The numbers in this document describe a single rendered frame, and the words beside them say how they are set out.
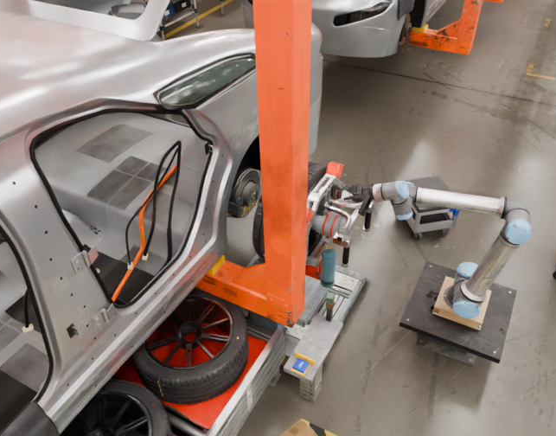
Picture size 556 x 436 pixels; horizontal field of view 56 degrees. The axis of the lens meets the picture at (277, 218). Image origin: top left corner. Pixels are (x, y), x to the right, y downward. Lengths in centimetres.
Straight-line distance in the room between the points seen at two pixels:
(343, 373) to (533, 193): 262
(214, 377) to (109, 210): 113
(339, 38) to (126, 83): 326
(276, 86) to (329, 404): 200
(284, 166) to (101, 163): 157
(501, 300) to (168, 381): 212
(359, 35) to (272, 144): 317
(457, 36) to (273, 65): 441
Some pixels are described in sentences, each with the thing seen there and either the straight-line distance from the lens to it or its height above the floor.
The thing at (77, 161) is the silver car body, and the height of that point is 103.
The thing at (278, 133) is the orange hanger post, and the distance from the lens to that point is 215.
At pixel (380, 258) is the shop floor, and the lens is 414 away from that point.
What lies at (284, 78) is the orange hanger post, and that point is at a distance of 202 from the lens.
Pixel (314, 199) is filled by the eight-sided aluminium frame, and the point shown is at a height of 111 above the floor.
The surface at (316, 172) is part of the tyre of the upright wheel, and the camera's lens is 296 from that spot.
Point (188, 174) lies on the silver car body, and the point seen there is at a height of 117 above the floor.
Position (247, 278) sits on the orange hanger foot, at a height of 77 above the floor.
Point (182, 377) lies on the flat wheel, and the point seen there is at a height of 50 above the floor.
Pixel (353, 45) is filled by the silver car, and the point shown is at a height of 91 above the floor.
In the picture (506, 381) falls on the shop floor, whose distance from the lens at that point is 365.
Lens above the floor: 287
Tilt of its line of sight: 40 degrees down
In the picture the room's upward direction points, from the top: 1 degrees counter-clockwise
